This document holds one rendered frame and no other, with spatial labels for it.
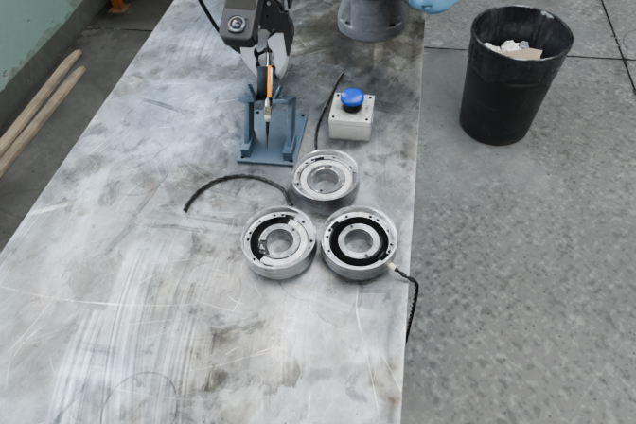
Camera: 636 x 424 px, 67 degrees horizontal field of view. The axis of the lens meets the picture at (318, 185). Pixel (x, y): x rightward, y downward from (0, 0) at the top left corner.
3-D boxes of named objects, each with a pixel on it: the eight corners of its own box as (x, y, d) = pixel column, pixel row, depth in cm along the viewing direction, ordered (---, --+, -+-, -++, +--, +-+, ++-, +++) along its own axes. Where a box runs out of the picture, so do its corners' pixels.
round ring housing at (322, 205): (367, 208, 74) (368, 191, 71) (300, 222, 73) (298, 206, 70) (349, 160, 81) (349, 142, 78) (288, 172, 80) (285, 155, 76)
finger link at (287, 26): (299, 50, 74) (288, -4, 68) (297, 56, 73) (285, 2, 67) (270, 52, 75) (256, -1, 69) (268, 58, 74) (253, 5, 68)
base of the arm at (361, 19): (343, 2, 113) (342, -40, 105) (408, 6, 110) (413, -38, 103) (332, 40, 103) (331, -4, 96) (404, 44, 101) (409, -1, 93)
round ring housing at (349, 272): (307, 256, 69) (305, 241, 66) (351, 210, 74) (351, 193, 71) (366, 299, 64) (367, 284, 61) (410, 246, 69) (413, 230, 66)
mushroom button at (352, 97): (362, 124, 82) (362, 101, 79) (339, 122, 83) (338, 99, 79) (364, 109, 85) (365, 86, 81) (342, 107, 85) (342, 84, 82)
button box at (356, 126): (370, 142, 83) (371, 121, 79) (329, 138, 84) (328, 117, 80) (375, 111, 88) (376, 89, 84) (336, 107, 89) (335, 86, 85)
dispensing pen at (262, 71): (255, 150, 79) (256, 42, 74) (261, 145, 83) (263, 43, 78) (268, 150, 79) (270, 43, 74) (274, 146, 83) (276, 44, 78)
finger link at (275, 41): (301, 60, 81) (290, 9, 74) (295, 82, 77) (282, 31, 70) (283, 61, 82) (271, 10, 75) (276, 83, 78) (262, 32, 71)
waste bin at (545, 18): (540, 156, 186) (582, 63, 153) (450, 149, 191) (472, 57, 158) (531, 98, 207) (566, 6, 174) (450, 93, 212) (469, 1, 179)
